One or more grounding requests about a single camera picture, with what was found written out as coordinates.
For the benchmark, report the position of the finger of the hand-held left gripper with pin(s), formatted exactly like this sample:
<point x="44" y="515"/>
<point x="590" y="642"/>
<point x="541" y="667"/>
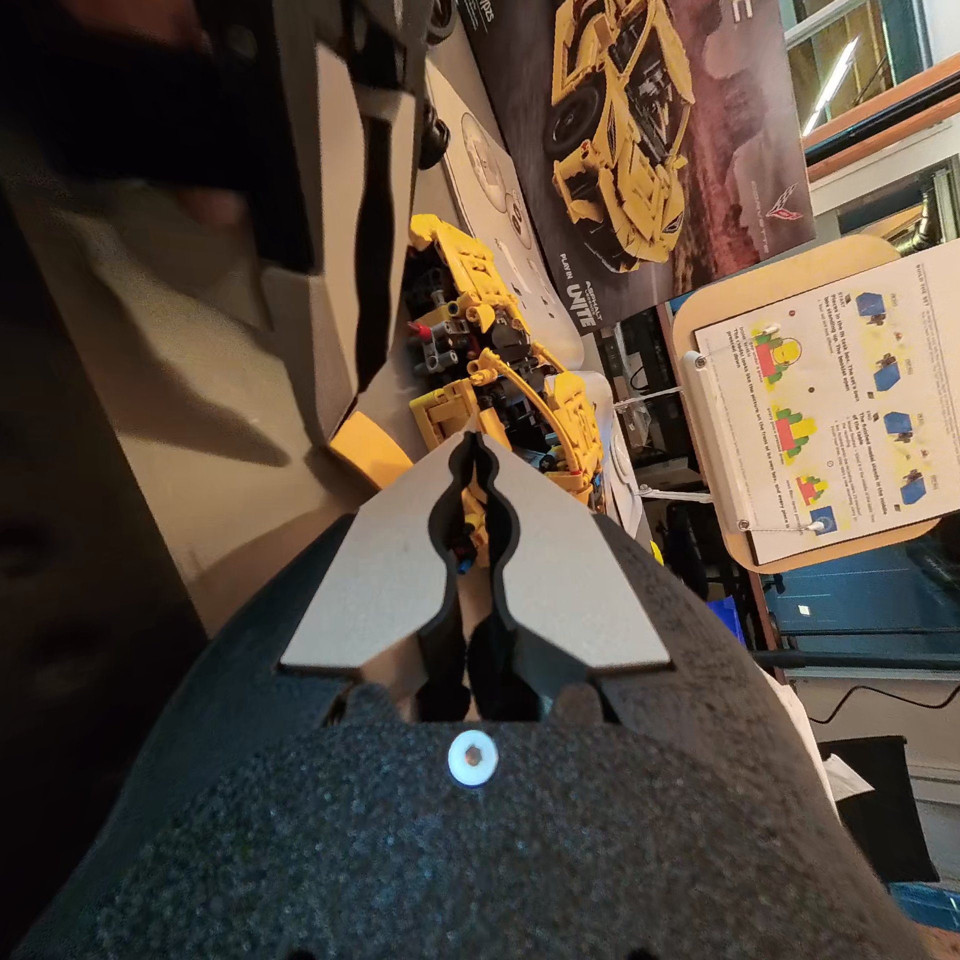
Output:
<point x="401" y="165"/>
<point x="330" y="300"/>

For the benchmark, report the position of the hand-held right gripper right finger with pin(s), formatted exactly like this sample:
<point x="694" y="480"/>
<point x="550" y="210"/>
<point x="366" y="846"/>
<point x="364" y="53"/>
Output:
<point x="577" y="592"/>

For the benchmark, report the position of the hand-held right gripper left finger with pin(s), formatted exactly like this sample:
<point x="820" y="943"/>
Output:
<point x="375" y="577"/>

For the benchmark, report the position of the yellow curved car panel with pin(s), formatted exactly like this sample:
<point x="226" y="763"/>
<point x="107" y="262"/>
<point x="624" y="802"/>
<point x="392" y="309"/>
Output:
<point x="367" y="450"/>

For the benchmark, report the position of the yellow toy brick car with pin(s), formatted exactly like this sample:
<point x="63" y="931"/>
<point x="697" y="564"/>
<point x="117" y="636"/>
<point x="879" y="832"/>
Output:
<point x="480" y="300"/>

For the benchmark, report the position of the grey desk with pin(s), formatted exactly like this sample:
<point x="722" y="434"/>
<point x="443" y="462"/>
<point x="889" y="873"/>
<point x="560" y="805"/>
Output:
<point x="225" y="517"/>

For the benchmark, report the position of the person's left hand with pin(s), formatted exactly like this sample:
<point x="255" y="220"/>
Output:
<point x="214" y="206"/>

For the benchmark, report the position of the black toy tyre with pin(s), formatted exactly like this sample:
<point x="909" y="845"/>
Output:
<point x="435" y="139"/>
<point x="442" y="19"/>

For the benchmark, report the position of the white instruction booklet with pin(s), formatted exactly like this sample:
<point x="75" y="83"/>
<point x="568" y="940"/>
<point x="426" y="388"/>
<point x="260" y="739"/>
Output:
<point x="480" y="165"/>

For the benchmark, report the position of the small yellow brick piece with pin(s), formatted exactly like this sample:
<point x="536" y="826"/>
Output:
<point x="657" y="553"/>

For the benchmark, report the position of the clear plastic bag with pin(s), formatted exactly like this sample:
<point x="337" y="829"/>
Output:
<point x="622" y="465"/>

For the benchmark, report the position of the small blue bin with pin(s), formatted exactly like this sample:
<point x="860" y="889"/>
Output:
<point x="727" y="619"/>

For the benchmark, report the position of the black storage shelf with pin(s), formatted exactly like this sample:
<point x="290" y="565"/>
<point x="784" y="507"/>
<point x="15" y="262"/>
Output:
<point x="645" y="352"/>

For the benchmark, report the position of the toy car box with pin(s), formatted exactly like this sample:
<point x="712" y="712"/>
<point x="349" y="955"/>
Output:
<point x="675" y="150"/>

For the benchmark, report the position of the large blue crate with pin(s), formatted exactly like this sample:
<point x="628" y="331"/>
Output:
<point x="862" y="600"/>

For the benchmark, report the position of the clipboard with instruction sheet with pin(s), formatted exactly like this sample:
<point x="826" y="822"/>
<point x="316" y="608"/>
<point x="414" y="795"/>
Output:
<point x="705" y="315"/>

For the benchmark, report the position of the printed instruction sheet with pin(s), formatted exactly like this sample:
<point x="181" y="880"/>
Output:
<point x="840" y="420"/>

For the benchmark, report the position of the black cloth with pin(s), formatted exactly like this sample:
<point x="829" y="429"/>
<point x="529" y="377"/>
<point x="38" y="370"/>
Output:
<point x="885" y="825"/>

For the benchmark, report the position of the white mounting bracket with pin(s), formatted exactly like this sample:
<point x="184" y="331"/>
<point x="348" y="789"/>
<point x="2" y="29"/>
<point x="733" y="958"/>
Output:
<point x="712" y="442"/>

